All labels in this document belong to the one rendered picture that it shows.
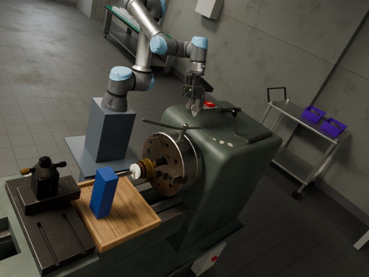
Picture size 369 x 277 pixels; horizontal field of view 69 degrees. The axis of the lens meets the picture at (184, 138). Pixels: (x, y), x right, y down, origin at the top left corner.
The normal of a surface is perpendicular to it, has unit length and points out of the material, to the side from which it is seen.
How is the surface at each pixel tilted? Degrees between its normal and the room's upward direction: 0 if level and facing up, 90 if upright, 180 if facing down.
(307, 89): 90
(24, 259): 0
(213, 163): 90
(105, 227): 0
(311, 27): 90
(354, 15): 90
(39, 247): 0
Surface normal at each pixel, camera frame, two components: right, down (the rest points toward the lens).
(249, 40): -0.76, 0.09
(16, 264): 0.32, -0.82
